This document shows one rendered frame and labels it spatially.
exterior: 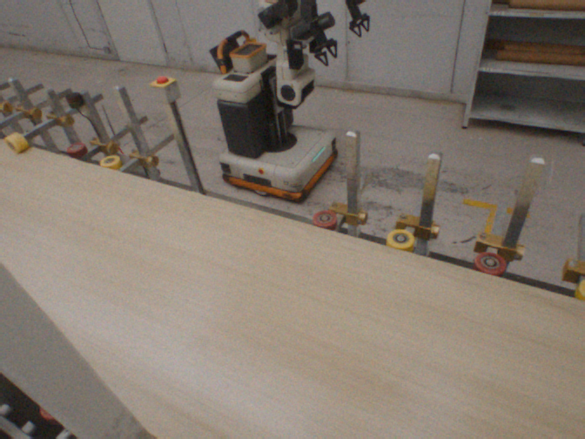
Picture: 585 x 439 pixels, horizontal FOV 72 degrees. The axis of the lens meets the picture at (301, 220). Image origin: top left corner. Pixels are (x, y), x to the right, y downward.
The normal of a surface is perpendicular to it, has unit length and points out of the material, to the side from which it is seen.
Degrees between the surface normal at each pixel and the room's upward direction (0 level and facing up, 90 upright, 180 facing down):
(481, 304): 0
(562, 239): 0
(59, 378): 90
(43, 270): 0
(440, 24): 90
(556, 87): 90
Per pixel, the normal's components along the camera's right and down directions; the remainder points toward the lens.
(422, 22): -0.46, 0.62
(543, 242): -0.10, -0.74
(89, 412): 0.88, 0.25
